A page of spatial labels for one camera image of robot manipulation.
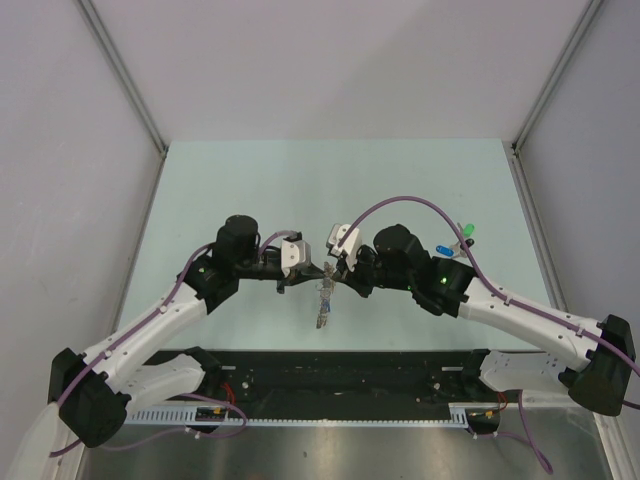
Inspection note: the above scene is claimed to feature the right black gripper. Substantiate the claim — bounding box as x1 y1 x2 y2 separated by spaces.
333 245 414 299

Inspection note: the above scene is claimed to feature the metal key organizer ring disc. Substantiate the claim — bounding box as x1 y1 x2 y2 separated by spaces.
316 261 335 329

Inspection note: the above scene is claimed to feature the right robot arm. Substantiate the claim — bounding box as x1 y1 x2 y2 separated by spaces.
327 224 636 417

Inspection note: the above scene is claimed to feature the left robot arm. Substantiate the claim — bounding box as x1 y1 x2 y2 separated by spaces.
48 215 324 448

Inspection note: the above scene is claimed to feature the green key tag key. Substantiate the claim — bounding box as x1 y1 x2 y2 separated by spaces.
457 223 475 239

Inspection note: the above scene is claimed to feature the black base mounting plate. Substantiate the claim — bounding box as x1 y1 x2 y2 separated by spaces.
102 349 584 420

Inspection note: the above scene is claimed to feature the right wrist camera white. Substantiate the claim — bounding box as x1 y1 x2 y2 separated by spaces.
326 224 362 272

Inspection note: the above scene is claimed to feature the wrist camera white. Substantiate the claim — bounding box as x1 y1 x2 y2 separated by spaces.
326 224 362 272
279 231 311 278

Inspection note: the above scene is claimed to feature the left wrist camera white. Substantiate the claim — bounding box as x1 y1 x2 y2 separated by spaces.
279 231 311 278

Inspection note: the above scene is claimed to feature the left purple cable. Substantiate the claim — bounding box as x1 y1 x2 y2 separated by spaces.
48 228 301 459

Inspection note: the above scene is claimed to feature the purple cable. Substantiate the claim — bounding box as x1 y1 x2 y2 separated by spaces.
334 195 640 474
48 228 301 459

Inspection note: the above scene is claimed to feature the white slotted cable duct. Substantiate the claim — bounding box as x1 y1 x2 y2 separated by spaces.
124 402 496 427

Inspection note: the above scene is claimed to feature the right aluminium frame post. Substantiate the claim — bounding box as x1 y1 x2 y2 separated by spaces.
512 0 606 151

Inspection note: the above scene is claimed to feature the aluminium frame post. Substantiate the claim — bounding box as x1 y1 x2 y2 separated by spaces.
74 0 169 156
512 0 606 151

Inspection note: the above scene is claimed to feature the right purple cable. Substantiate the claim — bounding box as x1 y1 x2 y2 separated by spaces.
334 195 640 474

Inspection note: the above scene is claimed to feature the left aluminium frame post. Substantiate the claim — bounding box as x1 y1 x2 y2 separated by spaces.
74 0 169 156

